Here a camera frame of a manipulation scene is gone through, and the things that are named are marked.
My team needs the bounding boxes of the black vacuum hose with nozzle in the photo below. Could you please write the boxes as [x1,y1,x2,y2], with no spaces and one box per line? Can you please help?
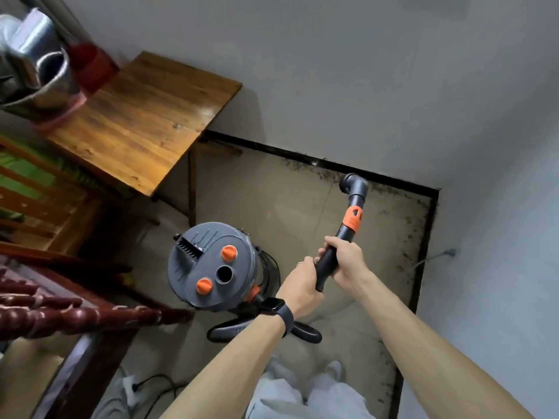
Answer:
[206,173,370,346]

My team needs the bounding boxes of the red plastic stool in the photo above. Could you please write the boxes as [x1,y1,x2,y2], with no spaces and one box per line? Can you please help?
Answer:
[68,42,120,96]

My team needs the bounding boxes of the grey vacuum cleaner orange knobs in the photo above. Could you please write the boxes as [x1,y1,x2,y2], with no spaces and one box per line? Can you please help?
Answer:
[167,221,281,313]

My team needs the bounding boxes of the green plastic stool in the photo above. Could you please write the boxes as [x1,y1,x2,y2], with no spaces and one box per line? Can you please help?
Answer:
[0,150,88,223]

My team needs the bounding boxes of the person's left hand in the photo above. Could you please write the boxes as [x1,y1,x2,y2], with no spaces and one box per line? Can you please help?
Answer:
[275,256,327,321]

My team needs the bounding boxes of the person's right hand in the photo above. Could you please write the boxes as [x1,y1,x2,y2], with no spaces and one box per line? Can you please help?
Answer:
[316,236,373,300]

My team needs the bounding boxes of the person's left forearm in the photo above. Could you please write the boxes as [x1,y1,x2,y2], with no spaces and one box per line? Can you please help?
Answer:
[161,316,288,419]

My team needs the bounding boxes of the orange wooden chair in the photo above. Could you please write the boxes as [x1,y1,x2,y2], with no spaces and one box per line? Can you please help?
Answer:
[0,134,161,259]

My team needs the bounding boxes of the black power cord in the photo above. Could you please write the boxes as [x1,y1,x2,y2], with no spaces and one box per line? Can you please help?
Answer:
[130,372,191,419]

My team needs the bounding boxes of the white power strip cable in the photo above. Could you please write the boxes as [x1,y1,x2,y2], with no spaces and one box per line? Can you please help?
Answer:
[91,366,132,419]

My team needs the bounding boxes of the grey cable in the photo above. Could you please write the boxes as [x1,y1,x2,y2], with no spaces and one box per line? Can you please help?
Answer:
[412,247,462,272]

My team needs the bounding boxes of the person's right forearm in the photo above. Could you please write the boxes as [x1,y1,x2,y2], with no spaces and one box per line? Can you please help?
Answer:
[358,274,536,419]

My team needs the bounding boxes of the black baseboard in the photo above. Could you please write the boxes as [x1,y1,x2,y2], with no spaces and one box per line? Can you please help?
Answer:
[203,130,440,419]

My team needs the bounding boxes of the white shoe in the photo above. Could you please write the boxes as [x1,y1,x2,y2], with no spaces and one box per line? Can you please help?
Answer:
[266,359,298,381]
[324,360,344,385]

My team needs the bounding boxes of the wooden folding table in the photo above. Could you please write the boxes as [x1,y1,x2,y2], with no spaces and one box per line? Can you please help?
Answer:
[45,51,243,228]

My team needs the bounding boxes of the light grey trousers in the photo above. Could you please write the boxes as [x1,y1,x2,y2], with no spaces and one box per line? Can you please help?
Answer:
[244,360,377,419]

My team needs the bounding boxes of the dark red wooden bed frame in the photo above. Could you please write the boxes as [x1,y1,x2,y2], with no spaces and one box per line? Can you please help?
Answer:
[0,242,196,419]

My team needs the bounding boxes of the steel basin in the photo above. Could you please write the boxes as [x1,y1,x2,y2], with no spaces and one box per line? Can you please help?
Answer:
[0,8,77,123]

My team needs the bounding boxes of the black smartwatch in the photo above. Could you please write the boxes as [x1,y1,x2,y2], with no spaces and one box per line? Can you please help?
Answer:
[255,297,296,339]

